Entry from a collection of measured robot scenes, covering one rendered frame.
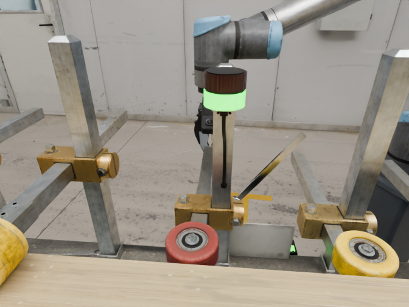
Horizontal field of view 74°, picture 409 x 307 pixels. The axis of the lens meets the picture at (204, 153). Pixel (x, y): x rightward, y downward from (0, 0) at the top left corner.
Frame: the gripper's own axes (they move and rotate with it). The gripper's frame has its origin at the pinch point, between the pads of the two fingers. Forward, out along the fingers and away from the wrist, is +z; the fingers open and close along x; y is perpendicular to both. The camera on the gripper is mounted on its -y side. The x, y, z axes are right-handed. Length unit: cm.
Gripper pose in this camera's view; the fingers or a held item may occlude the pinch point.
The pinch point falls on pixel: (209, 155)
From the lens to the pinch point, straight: 80.9
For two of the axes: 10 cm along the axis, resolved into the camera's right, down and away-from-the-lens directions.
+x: -10.0, -0.4, 0.8
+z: 0.0, 8.8, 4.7
